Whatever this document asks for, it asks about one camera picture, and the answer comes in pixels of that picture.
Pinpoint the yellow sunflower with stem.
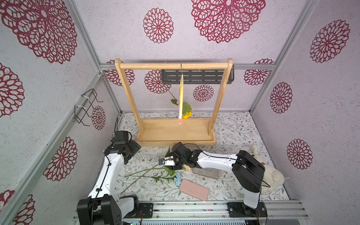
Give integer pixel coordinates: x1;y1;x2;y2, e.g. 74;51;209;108
164;85;192;120

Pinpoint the yellow wavy clothes hanger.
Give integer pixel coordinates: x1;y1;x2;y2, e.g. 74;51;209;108
178;63;184;119

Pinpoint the orange flower with stem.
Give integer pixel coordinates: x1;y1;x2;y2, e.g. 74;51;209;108
165;147;176;157

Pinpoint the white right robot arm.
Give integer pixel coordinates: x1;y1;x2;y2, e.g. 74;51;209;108
158;142;267;209

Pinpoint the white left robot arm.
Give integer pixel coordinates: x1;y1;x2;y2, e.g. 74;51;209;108
76;131;153;225

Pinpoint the blue flower with stem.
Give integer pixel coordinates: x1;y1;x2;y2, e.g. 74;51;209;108
122;173;180;193

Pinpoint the pink case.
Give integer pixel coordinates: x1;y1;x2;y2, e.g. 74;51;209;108
179;180;209;201

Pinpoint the grey felt pouch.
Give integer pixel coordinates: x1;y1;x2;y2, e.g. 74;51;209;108
192;168;220;180

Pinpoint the white plush toy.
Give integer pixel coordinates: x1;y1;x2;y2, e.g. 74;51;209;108
251;145;285;195

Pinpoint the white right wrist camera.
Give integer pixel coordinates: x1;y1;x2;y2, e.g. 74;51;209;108
158;156;176;166

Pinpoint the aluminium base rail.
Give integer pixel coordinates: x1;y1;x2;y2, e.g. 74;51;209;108
72;200;310;225

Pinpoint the black wire wall rack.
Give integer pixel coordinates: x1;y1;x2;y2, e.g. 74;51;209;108
74;88;103;127

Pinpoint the black wall shelf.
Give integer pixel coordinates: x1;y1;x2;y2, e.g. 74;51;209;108
159;66;225;84

